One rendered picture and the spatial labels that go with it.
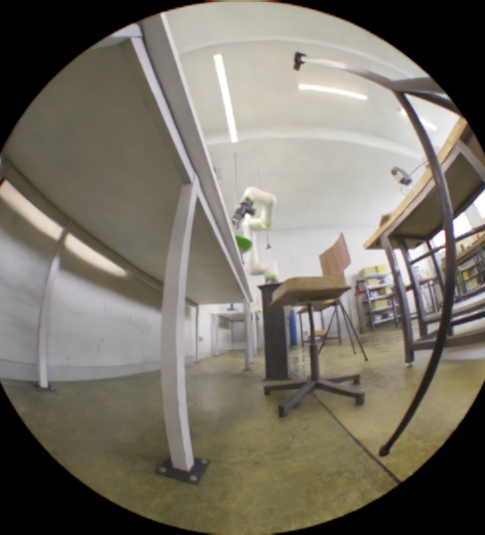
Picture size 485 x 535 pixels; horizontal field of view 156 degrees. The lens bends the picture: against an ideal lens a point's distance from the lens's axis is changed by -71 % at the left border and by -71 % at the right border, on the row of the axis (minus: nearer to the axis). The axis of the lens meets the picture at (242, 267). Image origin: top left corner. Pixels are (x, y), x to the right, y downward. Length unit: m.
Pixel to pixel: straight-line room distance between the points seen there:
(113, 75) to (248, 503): 0.98
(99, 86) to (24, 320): 1.01
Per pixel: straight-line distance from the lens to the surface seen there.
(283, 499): 0.46
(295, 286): 0.81
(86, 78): 0.64
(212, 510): 0.45
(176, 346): 0.39
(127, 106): 0.59
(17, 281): 1.12
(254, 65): 3.91
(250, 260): 1.60
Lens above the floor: 0.36
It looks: 23 degrees up
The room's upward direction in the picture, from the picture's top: 2 degrees counter-clockwise
